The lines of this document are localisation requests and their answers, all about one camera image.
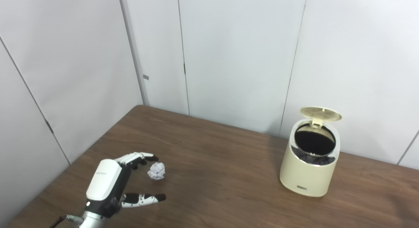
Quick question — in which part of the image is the round cream bin lid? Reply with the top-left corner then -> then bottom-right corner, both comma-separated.
300,106 -> 342,128

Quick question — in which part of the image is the cream-colored cylindrical bin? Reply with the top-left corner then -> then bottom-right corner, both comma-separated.
279,118 -> 341,198

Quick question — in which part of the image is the black bin liner bag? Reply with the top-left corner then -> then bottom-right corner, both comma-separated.
291,123 -> 336,166

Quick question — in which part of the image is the white and black left hand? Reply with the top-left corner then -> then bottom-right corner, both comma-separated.
85,152 -> 167,219

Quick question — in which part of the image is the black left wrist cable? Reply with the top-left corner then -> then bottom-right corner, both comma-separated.
49,215 -> 82,228

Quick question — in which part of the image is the white paper ball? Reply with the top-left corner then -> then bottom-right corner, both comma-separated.
147,162 -> 166,180

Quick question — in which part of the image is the grey wall corner post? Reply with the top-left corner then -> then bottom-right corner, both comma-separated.
118,0 -> 150,106

